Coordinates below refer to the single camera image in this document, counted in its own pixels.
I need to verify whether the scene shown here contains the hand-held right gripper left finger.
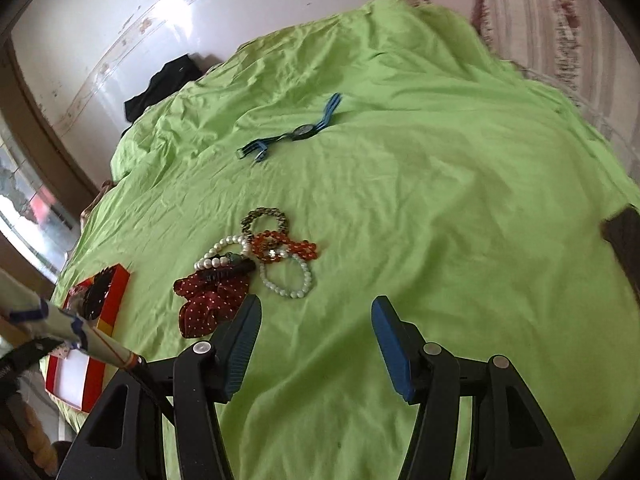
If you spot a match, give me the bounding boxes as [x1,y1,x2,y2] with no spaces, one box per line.
[55,294,263,480]

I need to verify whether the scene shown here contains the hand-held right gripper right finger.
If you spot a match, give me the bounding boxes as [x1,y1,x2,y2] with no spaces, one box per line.
[371,296,583,480]

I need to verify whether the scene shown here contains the red polka dot scrunchie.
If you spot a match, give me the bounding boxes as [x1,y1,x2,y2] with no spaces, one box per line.
[173,274,251,338]

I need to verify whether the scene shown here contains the red cardboard box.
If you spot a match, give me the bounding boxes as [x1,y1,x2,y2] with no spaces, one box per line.
[44,263,132,413]

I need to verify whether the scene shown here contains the black scrunchie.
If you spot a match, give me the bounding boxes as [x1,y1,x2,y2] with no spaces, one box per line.
[200,255,256,278]

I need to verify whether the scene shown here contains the pale small bead bracelet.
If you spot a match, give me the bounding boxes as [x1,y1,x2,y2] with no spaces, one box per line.
[259,247,315,300]

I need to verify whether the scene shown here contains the large white pearl bracelet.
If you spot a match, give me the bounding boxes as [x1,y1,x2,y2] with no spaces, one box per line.
[194,235,253,273]

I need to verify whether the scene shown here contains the orange bead bracelet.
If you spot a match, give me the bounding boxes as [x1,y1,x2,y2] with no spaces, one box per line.
[251,230,319,263]

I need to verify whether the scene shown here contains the leopard print hair tie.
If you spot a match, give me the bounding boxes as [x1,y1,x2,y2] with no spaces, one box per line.
[241,207,290,236]

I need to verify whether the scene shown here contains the black claw hair clip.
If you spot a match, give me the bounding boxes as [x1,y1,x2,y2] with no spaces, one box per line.
[80,269,115,321]

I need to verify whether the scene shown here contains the window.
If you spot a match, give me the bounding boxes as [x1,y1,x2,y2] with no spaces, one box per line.
[0,125,81,286]

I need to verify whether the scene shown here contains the brown blanket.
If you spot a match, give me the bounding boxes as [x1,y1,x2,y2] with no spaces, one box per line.
[77,180,118,226]

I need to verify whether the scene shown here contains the green bed sheet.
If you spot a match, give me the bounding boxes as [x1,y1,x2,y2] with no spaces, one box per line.
[55,0,640,480]

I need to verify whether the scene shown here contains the blue striped hair bow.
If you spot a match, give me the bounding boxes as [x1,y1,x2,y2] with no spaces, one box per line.
[236,92,345,163]

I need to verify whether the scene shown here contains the black cloth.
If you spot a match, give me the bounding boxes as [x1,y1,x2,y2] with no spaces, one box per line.
[124,57,201,122]

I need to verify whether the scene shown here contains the dark brown cloth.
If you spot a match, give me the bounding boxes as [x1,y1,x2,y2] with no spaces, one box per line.
[600,205,640,306]

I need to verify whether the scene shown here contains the striped mattress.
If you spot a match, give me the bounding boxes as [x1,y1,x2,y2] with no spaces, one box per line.
[480,0,640,181]

